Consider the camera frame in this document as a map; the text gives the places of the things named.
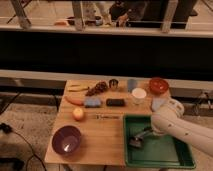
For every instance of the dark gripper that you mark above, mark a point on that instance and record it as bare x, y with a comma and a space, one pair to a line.
144, 133

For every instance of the small dark brush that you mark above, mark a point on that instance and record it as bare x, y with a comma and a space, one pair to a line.
135, 142

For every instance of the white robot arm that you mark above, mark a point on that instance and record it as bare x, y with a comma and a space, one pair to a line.
166, 120

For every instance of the green plastic tray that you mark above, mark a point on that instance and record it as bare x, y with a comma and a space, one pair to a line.
154, 152

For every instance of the grey blue cloth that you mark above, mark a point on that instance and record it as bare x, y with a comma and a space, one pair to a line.
157, 102

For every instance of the white cup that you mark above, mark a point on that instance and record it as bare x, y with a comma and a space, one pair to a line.
138, 95

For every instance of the red bowl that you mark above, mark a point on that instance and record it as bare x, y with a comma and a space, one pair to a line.
158, 85

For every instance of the black rectangular block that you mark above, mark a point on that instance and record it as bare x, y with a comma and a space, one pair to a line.
115, 102

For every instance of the blue translucent cup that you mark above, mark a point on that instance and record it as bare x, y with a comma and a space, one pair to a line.
131, 84

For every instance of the small metal cup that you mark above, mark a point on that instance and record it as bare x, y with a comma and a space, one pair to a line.
113, 84

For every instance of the blue sponge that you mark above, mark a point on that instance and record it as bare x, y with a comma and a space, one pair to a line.
92, 102

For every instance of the dark grape bunch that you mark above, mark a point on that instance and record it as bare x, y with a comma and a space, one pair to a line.
100, 87

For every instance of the purple bowl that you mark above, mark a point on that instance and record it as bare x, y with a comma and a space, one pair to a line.
66, 140

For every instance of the orange carrot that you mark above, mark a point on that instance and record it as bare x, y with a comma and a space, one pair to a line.
74, 101

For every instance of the yellow banana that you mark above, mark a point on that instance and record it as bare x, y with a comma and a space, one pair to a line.
77, 88

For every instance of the person in background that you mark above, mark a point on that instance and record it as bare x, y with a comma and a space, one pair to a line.
133, 13

